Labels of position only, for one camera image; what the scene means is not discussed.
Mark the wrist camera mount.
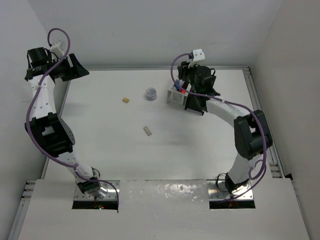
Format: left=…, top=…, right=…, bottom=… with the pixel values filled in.
left=49, top=40, right=65, bottom=59
left=188, top=48, right=205, bottom=68

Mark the white eraser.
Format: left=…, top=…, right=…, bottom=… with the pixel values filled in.
left=143, top=126, right=152, bottom=136

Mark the tan eraser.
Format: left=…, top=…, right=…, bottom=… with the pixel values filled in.
left=122, top=97, right=129, bottom=103

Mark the clear jar of paperclips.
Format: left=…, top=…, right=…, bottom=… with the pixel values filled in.
left=145, top=87, right=157, bottom=101

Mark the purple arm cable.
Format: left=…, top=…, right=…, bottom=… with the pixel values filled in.
left=26, top=28, right=120, bottom=208
left=170, top=52, right=268, bottom=203

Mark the white front panel board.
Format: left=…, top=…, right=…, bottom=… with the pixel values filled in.
left=19, top=179, right=309, bottom=240

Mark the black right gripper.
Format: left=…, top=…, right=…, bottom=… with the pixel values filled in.
left=179, top=60, right=201, bottom=94

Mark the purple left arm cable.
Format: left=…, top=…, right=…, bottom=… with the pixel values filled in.
left=26, top=28, right=120, bottom=208

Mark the white slotted organizer container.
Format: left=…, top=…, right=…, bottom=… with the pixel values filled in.
left=167, top=80, right=191, bottom=106

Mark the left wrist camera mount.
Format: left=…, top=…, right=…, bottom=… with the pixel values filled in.
left=49, top=40, right=65, bottom=59

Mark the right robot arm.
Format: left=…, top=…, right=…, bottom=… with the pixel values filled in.
left=174, top=61, right=273, bottom=194

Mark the blue and black highlighter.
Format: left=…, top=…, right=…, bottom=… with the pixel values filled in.
left=175, top=80, right=181, bottom=89

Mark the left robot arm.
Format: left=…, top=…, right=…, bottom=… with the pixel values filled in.
left=25, top=47, right=102, bottom=197

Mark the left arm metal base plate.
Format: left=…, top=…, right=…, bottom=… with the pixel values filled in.
left=73, top=182, right=117, bottom=201

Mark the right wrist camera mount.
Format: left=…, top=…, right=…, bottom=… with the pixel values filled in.
left=188, top=48, right=205, bottom=68

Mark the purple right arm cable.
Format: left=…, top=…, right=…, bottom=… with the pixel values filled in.
left=170, top=52, right=268, bottom=203

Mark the black slotted organizer container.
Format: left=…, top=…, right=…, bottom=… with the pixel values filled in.
left=184, top=93, right=209, bottom=116

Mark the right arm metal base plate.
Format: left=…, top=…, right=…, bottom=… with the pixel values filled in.
left=207, top=180, right=254, bottom=202

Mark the orange and black highlighter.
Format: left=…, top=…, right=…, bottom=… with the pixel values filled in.
left=178, top=88, right=186, bottom=94

